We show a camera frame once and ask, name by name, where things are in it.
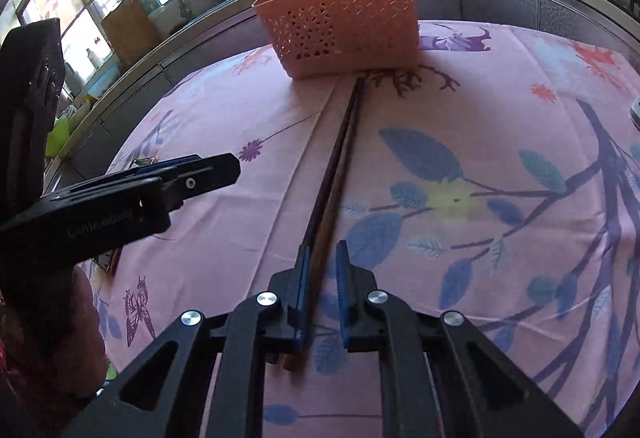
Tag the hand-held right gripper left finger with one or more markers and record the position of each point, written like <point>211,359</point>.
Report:
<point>300,290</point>

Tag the orange plastic utensil basket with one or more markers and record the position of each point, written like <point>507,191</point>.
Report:
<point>345,23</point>

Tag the blue plastic container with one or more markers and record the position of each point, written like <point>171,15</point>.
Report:
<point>107,73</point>

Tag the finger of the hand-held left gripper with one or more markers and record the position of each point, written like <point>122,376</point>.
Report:
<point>205,178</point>

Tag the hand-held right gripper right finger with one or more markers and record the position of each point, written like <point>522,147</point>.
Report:
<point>343,290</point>

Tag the dark single chopstick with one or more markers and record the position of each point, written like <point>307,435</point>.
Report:
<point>332,158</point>

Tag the wooden cutting board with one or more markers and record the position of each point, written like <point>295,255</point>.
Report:
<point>130,30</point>

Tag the green plastic item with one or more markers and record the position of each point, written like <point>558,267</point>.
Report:
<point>60,138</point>

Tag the pink floral tablecloth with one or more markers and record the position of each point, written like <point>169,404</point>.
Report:
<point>450,198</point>

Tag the brown single chopstick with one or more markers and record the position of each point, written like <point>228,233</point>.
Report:
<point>337,188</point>

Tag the white detergent jug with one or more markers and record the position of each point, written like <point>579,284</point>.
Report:
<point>147,0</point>

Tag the person's left hand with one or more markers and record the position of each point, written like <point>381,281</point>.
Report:
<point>90,318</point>

